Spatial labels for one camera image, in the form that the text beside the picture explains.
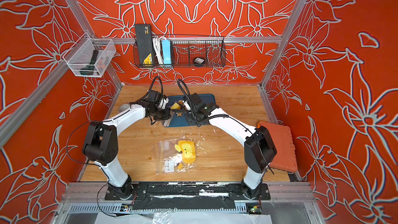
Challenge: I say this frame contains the black metal tongs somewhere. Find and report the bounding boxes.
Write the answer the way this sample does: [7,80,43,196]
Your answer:
[171,100,192,114]

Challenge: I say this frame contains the clear resealable bag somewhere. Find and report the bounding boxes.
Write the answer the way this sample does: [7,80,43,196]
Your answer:
[162,97,182,128]

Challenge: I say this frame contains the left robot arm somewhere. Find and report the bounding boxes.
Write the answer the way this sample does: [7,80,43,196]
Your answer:
[82,76,171,199]

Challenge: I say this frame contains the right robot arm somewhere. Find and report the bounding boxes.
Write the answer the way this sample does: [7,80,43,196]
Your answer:
[177,79,277,199]

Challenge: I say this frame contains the clear bag with yellow toys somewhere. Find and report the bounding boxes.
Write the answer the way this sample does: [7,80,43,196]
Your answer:
[153,136,205,175]

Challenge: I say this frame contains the clear tape roll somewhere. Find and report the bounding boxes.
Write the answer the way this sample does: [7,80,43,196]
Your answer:
[118,104,131,113]

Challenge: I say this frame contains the light blue box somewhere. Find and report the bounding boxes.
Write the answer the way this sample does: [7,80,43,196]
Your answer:
[161,39,172,67]

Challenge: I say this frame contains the black box with yellow label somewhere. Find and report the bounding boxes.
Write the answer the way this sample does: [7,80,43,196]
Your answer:
[135,24,154,67]

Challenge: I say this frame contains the clear acrylic bin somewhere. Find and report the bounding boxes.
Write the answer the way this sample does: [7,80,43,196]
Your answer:
[62,33,116,78]

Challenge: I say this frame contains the orange tool case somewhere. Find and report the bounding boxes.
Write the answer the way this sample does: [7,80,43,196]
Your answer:
[257,121,298,173]

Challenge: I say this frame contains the black wire basket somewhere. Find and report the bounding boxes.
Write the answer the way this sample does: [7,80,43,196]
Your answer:
[133,35,227,68]

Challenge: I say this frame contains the white cable bundle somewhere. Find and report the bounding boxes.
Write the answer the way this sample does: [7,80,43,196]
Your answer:
[152,36,165,66]

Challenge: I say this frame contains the dark green screwdriver handle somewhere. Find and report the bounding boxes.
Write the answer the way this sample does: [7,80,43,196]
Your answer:
[80,49,98,76]

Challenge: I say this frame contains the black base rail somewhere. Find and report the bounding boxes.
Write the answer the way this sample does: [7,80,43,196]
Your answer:
[104,182,271,214]

